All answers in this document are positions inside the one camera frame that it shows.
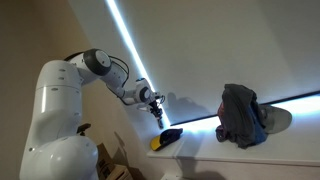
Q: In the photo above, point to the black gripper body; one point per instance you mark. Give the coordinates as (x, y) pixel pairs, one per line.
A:
(154, 101)

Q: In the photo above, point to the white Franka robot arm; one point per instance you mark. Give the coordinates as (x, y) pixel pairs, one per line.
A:
(60, 116)

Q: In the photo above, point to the black and yellow baseball cap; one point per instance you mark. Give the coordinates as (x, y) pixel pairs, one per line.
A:
(166, 137)

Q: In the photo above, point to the white LED light strip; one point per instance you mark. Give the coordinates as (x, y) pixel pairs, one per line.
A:
(131, 46)

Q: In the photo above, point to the printed cardboard box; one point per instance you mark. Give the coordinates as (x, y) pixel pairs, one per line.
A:
(111, 166)

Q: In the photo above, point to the thin black strip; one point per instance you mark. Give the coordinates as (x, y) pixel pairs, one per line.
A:
(240, 110)

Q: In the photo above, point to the dark grey clothes with orange band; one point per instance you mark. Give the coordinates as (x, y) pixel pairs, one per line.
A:
(241, 116)

